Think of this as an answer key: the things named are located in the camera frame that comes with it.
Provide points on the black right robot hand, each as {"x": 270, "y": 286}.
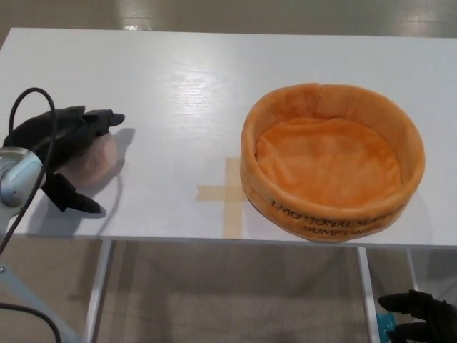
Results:
{"x": 428, "y": 314}

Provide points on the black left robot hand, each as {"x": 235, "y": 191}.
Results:
{"x": 68, "y": 132}

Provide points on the pink round plush toy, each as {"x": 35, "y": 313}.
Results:
{"x": 100, "y": 157}

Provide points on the orange plush round plate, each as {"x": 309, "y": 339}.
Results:
{"x": 328, "y": 164}

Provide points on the teal patterned object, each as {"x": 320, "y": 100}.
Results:
{"x": 386, "y": 327}

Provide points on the white table leg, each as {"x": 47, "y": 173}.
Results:
{"x": 415, "y": 268}
{"x": 367, "y": 282}
{"x": 98, "y": 286}

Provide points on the beige masking tape strip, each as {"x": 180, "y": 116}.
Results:
{"x": 233, "y": 218}

